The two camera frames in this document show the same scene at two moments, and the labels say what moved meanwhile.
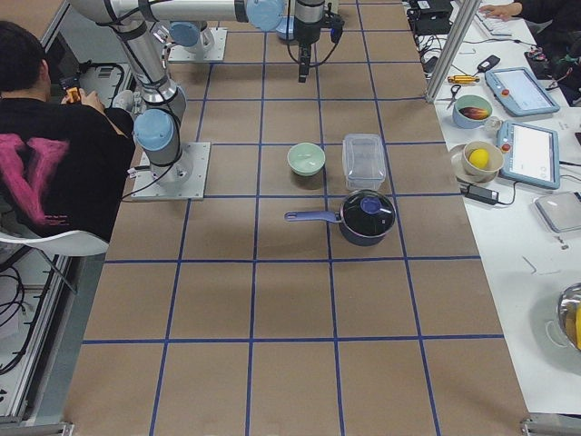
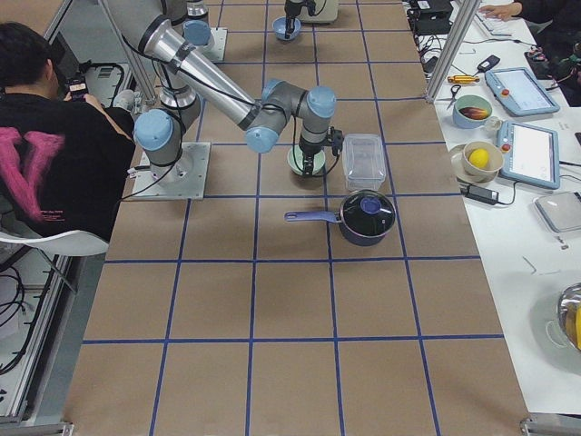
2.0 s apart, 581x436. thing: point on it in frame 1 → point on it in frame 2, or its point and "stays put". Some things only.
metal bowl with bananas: [569, 314] stays put
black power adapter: [482, 194] stays put
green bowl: [306, 159] stays put
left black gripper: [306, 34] → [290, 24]
